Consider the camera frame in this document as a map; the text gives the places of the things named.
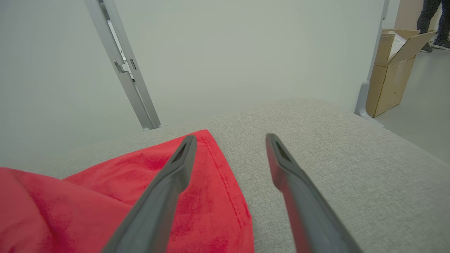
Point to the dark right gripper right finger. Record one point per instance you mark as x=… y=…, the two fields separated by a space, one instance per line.
x=302 y=203

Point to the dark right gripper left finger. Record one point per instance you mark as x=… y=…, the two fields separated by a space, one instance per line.
x=158 y=203

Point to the red Bulls 23 jersey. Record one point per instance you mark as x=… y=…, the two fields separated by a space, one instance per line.
x=70 y=211

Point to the brown cardboard box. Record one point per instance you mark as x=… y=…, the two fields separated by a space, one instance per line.
x=386 y=84

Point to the person in dark trousers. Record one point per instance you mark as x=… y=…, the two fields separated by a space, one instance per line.
x=427 y=14

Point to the grey double partition post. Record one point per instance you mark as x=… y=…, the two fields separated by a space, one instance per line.
x=123 y=63

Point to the grey partition end post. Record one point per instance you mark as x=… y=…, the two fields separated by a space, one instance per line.
x=372 y=63

